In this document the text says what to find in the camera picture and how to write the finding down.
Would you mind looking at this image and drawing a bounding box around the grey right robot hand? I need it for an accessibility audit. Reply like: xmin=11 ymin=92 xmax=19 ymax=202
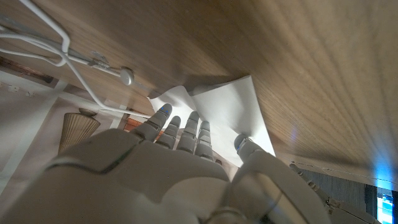
xmin=0 ymin=103 xmax=332 ymax=224

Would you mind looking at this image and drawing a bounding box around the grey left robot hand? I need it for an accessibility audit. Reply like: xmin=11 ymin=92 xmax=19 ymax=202
xmin=289 ymin=162 xmax=382 ymax=224

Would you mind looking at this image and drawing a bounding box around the white paper sheet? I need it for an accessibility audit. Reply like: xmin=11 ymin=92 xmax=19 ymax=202
xmin=147 ymin=75 xmax=276 ymax=168

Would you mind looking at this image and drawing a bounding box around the thin white cable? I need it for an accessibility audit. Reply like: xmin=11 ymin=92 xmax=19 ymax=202
xmin=0 ymin=0 xmax=153 ymax=119

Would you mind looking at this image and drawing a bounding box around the dark grey door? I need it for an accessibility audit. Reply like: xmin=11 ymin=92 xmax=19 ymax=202
xmin=298 ymin=169 xmax=398 ymax=224

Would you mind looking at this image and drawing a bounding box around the glowing blue screen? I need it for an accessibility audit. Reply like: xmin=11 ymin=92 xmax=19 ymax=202
xmin=376 ymin=192 xmax=394 ymax=224

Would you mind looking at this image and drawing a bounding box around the printed bookshelf backdrop cloth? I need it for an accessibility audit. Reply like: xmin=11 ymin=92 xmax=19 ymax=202
xmin=0 ymin=55 xmax=162 ymax=200

